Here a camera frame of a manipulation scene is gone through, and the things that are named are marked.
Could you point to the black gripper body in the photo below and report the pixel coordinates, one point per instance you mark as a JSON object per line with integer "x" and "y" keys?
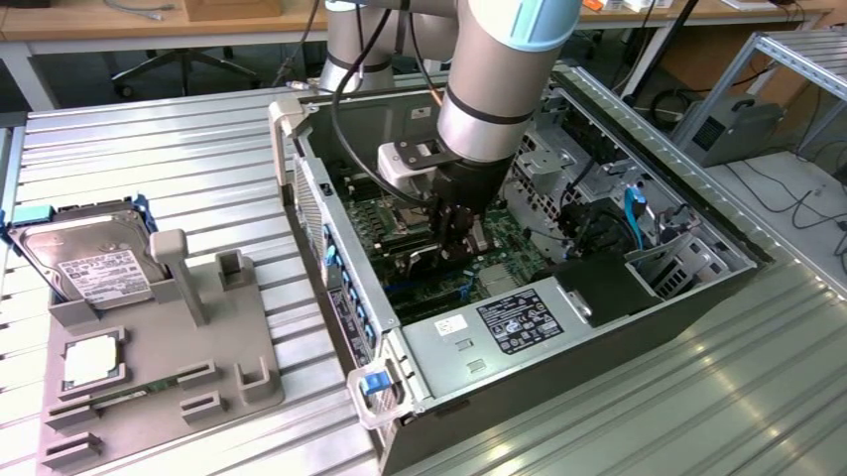
{"x": 473, "y": 183}

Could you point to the green black graphics card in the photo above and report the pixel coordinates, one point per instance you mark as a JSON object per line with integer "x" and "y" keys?
{"x": 421, "y": 263}

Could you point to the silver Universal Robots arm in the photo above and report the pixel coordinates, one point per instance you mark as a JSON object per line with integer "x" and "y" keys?
{"x": 490, "y": 84}

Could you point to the green motherboard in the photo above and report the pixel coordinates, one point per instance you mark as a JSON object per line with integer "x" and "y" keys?
{"x": 510, "y": 248}

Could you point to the CPU socket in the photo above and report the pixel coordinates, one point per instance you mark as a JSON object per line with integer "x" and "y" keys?
{"x": 411, "y": 218}

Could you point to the silver chipset heatsink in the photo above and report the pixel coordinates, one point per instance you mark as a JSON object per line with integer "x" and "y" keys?
{"x": 499, "y": 280}

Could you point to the silver perforated drive cage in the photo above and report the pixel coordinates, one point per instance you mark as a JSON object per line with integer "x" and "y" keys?
{"x": 550, "y": 173}

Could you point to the blue expansion slot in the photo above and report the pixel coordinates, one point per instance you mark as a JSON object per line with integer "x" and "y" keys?
{"x": 394, "y": 287}

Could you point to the black expansion slot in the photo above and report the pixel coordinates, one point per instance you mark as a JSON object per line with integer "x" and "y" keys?
{"x": 423, "y": 299}
{"x": 430, "y": 311}

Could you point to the black RAM slot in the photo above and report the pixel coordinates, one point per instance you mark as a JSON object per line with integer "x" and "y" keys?
{"x": 358, "y": 179}
{"x": 361, "y": 191}

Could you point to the blue slot retention clip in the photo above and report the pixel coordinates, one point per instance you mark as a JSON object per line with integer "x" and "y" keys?
{"x": 365, "y": 315}
{"x": 373, "y": 333}
{"x": 329, "y": 245}

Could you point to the grey power supply unit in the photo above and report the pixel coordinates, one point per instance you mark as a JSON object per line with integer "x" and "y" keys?
{"x": 463, "y": 357}

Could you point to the silver disk bay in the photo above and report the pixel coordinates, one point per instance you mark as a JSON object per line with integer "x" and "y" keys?
{"x": 669, "y": 277}

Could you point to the blue case release latch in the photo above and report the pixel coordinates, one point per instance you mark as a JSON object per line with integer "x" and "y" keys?
{"x": 373, "y": 384}

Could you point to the open grey PC case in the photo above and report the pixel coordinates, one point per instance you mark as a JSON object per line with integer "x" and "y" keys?
{"x": 662, "y": 347}

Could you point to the orange white small box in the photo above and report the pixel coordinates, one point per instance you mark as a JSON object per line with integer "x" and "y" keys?
{"x": 595, "y": 4}

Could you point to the grey computer tower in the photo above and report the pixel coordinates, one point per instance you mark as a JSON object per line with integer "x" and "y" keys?
{"x": 741, "y": 134}

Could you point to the black office chair base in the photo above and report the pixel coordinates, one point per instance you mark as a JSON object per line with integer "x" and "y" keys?
{"x": 186, "y": 64}

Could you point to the grey parts rack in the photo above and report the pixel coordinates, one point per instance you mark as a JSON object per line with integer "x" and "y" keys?
{"x": 153, "y": 357}

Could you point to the wooden desk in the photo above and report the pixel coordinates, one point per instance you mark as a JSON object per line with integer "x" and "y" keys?
{"x": 199, "y": 27}

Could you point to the hard disk with blue carrier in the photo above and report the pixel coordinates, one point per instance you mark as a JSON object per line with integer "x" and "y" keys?
{"x": 93, "y": 268}

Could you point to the green RAM stick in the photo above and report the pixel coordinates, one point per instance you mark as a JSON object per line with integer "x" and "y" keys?
{"x": 135, "y": 394}

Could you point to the silver CPU chip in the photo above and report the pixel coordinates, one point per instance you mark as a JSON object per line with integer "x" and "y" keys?
{"x": 93, "y": 359}

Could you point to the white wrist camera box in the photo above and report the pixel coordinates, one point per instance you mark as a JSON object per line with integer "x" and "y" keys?
{"x": 397, "y": 168}

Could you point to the aluminium slat frame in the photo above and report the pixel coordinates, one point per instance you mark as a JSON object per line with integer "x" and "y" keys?
{"x": 803, "y": 59}

